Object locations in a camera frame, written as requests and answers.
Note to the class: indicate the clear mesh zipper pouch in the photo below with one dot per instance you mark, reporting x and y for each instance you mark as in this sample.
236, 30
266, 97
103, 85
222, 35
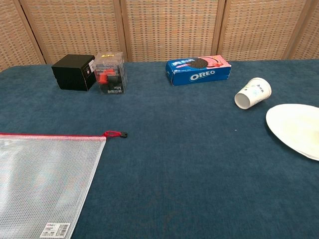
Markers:
37, 174

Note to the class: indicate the blue table cloth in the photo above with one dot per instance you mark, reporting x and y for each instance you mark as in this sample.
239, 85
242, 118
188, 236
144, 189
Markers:
179, 161

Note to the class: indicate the blue Oreo cookie box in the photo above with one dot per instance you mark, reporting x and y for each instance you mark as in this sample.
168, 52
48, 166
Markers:
199, 74

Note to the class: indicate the clear plastic product box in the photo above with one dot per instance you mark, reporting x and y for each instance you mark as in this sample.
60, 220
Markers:
112, 74

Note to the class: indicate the woven wicker folding screen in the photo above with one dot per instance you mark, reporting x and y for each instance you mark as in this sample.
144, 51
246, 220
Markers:
169, 27

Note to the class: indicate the black cardboard box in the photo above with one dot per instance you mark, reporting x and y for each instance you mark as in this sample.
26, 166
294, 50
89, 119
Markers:
72, 74

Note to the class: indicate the white printed paper cup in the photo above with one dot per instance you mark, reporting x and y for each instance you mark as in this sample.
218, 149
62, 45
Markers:
256, 90

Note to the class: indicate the white paper plate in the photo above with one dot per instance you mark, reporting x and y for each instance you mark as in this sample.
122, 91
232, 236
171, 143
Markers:
294, 127

